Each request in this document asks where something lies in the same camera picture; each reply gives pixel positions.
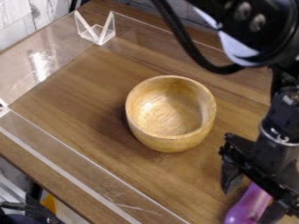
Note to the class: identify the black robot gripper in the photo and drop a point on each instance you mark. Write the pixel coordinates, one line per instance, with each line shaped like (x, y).
(270, 163)

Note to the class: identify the purple toy eggplant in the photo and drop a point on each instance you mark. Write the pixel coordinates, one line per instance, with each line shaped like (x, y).
(248, 209)

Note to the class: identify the brown wooden bowl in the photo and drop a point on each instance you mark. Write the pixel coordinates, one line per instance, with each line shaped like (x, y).
(170, 113)

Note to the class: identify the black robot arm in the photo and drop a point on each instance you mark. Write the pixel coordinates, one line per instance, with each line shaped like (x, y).
(259, 34)

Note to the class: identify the clear acrylic tray wall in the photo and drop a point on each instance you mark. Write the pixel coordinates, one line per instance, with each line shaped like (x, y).
(63, 125)

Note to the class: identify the clear acrylic corner bracket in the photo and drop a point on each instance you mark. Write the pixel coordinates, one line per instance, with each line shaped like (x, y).
(97, 34)

